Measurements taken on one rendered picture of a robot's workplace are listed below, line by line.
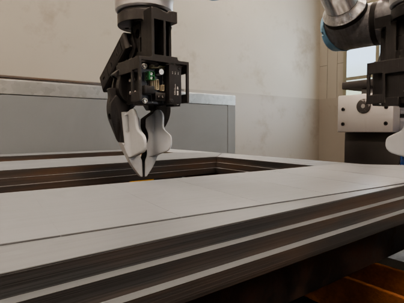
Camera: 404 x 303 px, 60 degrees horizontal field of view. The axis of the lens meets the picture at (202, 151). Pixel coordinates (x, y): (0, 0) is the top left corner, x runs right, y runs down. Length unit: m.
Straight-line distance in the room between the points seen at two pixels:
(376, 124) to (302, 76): 3.77
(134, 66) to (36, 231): 0.25
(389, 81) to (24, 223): 0.42
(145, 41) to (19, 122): 0.69
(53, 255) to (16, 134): 0.90
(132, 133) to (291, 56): 4.10
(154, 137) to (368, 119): 0.56
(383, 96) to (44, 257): 0.41
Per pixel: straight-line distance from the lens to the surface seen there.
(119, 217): 0.26
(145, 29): 0.45
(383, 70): 0.49
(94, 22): 3.10
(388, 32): 0.52
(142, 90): 0.43
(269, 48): 4.23
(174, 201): 0.30
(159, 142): 0.48
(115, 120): 0.47
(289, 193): 0.35
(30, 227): 0.25
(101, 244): 0.21
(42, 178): 0.63
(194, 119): 1.32
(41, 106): 1.10
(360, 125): 0.90
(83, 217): 0.26
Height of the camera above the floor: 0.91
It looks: 4 degrees down
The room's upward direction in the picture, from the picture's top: straight up
